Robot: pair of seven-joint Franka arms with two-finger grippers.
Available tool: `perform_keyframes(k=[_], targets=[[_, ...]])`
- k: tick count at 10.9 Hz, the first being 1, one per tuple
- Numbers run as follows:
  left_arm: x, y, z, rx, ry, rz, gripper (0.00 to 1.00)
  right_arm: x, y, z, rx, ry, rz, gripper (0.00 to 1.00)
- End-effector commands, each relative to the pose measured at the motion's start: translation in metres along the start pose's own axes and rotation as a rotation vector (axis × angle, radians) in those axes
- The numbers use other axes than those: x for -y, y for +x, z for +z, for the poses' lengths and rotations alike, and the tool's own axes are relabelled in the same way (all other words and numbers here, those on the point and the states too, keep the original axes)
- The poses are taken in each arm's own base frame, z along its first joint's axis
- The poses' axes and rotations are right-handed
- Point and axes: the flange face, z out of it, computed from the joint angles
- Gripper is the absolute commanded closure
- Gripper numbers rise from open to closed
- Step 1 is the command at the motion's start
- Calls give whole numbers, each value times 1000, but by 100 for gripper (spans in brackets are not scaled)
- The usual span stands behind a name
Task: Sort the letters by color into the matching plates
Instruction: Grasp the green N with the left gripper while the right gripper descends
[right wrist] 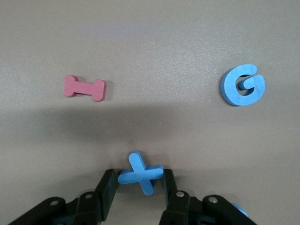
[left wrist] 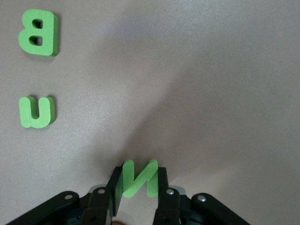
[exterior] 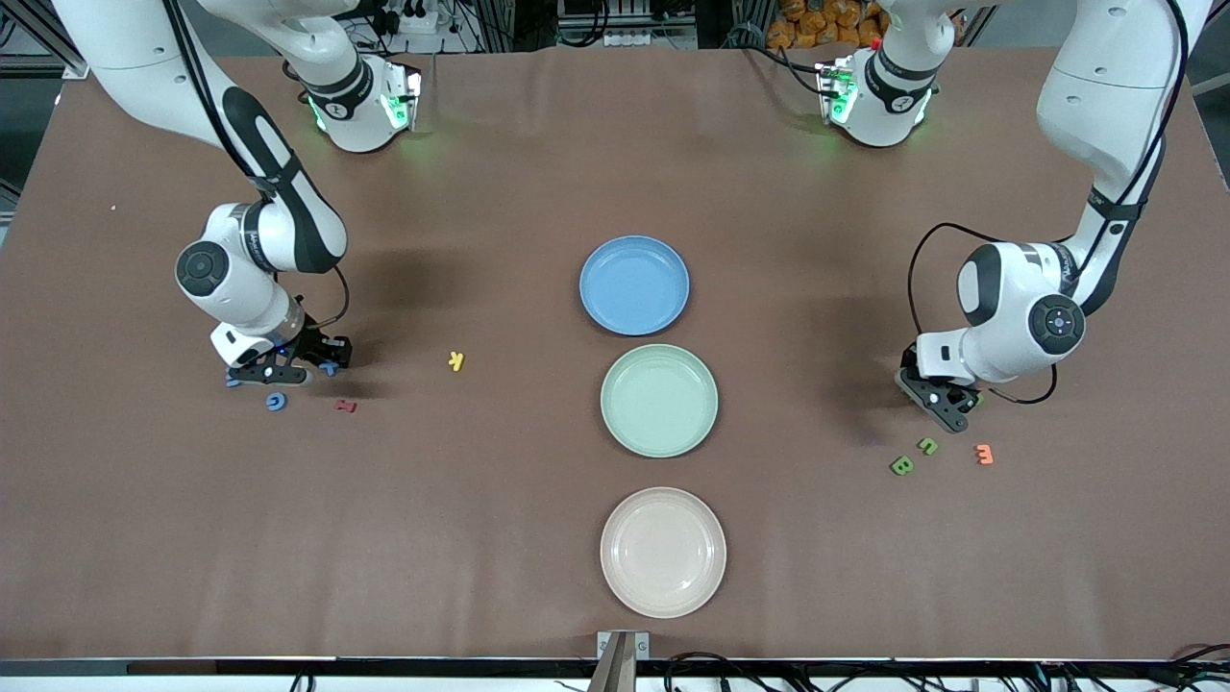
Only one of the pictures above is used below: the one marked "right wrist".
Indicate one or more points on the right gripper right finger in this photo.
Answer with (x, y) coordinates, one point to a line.
(175, 206)

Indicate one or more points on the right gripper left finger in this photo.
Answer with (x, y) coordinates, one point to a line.
(103, 199)

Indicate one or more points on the blue letter X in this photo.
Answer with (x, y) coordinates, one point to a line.
(140, 174)

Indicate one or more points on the blue letter G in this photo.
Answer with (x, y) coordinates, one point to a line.
(228, 89)

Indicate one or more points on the red letter I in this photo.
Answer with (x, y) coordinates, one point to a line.
(84, 87)

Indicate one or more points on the brown paper table cover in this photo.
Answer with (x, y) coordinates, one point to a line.
(150, 47)

